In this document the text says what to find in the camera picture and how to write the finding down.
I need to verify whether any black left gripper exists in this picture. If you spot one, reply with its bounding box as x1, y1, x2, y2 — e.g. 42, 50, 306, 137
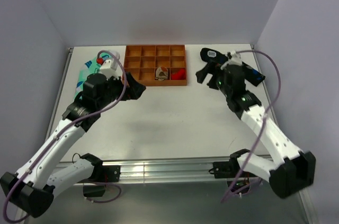
97, 72, 145, 109

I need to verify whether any orange compartment tray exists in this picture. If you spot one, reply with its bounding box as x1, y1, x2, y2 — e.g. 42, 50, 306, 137
123, 45, 188, 86

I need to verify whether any brown argyle sock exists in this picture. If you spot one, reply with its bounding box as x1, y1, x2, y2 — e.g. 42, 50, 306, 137
155, 66, 169, 81

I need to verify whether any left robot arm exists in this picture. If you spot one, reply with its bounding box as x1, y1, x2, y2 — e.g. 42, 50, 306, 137
1, 72, 146, 223

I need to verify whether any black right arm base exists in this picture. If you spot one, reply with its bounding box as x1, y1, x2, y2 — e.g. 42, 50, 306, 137
208, 160, 254, 193

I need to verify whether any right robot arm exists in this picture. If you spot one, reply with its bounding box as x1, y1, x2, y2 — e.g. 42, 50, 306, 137
195, 62, 316, 199

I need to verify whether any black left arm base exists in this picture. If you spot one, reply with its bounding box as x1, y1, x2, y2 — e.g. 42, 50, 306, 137
83, 165, 122, 203

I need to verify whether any black blue sock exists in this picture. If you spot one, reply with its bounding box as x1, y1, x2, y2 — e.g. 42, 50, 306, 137
200, 48, 265, 87

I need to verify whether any red rolled sock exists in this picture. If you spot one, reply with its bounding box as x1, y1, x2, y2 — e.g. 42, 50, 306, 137
171, 68, 186, 80

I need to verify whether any mint green sock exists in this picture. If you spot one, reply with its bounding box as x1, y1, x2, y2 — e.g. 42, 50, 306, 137
74, 50, 120, 97

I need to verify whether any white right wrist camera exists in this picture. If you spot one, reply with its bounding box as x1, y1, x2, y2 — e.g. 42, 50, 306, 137
220, 50, 243, 70

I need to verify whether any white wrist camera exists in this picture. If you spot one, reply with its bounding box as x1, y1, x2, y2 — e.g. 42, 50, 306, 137
220, 50, 243, 70
97, 58, 118, 79

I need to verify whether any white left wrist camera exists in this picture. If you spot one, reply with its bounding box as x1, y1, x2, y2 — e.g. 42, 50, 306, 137
97, 58, 118, 79

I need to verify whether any aluminium frame rail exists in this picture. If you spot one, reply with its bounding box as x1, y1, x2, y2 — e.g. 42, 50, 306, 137
55, 155, 271, 185

